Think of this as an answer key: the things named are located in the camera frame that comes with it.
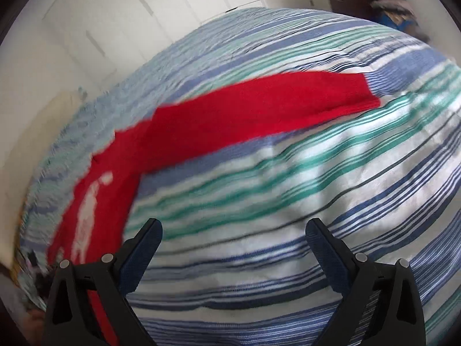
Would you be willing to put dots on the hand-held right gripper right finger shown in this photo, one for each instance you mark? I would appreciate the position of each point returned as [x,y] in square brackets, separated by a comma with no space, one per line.
[327,256]

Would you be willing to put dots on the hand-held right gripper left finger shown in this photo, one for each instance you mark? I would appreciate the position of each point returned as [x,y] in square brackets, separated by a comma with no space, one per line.
[140,256]

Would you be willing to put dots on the red sweater with white animal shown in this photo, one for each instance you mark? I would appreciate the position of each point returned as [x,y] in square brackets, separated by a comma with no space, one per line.
[216,133]

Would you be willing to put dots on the pile of clothes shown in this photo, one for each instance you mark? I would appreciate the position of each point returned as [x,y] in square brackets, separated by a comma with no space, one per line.
[392,7]

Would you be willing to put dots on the blue green striped bedspread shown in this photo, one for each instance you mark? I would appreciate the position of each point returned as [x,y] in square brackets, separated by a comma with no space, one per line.
[288,187]

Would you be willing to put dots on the beige headboard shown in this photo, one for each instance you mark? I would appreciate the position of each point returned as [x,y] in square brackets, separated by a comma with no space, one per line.
[32,158]

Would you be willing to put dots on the white wardrobe doors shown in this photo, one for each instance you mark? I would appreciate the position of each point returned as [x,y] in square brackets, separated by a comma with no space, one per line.
[144,18]

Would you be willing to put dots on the dark wooden dresser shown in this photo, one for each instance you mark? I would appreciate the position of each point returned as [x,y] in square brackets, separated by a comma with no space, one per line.
[351,1]

